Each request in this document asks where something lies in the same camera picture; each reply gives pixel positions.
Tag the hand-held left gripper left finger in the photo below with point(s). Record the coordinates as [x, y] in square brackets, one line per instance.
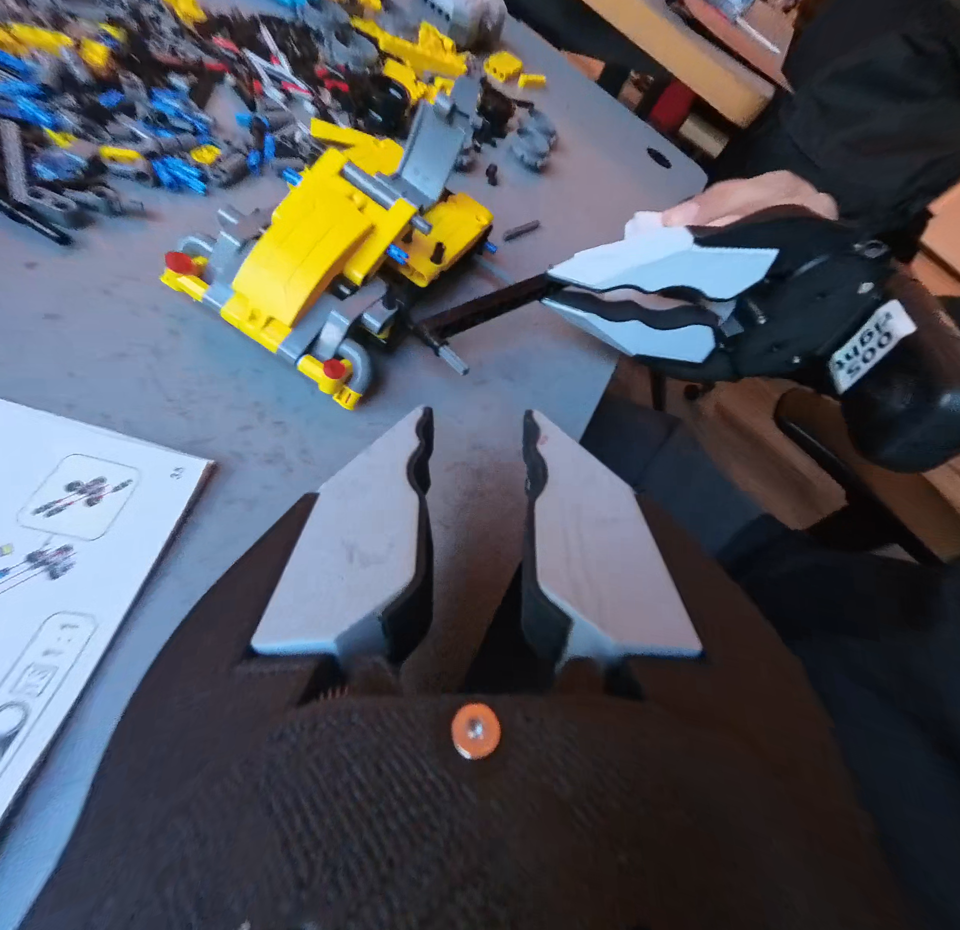
[352, 562]

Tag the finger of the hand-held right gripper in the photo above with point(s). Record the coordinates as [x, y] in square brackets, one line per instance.
[645, 337]
[675, 259]

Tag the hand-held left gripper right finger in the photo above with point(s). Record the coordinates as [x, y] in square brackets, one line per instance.
[607, 562]

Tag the long black holed beam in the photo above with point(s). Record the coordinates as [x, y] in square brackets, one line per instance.
[487, 307]

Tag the yellow toy vehicle model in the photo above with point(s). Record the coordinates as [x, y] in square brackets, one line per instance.
[315, 247]

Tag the grey desk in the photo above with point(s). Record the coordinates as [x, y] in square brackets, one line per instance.
[150, 360]

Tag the person's right hand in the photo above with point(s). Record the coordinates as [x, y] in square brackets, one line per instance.
[750, 199]

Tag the small black pin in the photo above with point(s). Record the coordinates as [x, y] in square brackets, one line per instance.
[521, 230]

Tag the grey connector piece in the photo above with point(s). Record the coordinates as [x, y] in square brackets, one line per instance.
[536, 139]

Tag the wooden table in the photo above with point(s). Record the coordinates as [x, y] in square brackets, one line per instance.
[675, 52]

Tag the small yellow piece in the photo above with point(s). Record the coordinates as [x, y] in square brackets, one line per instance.
[532, 81]

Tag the yellow brick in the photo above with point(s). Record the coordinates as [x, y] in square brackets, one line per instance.
[502, 66]

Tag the white instruction booklet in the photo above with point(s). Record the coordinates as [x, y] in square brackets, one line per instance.
[90, 570]

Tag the pile of yellow beams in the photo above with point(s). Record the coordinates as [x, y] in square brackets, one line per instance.
[420, 49]

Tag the grey battery box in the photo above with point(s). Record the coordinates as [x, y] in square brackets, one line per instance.
[457, 7]

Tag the pile of small building pieces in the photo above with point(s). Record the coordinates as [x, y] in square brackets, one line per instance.
[150, 120]

